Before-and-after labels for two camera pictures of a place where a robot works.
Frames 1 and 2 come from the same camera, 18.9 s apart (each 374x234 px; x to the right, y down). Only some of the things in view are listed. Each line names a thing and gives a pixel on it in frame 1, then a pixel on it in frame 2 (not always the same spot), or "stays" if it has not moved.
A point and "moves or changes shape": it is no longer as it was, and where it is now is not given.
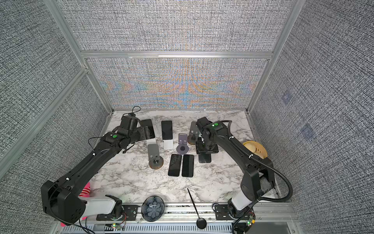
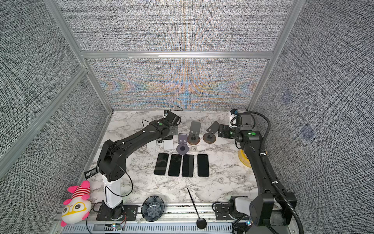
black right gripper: x=199 y=148 to x=226 y=128
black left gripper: x=140 y=129 to x=175 y=130
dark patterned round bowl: x=152 y=208 stays
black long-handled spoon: x=201 y=222 stays
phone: x=175 y=165 stays
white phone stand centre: x=168 y=144 stays
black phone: x=204 y=158 moves or changes shape
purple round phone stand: x=182 y=147 stays
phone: x=187 y=168 stays
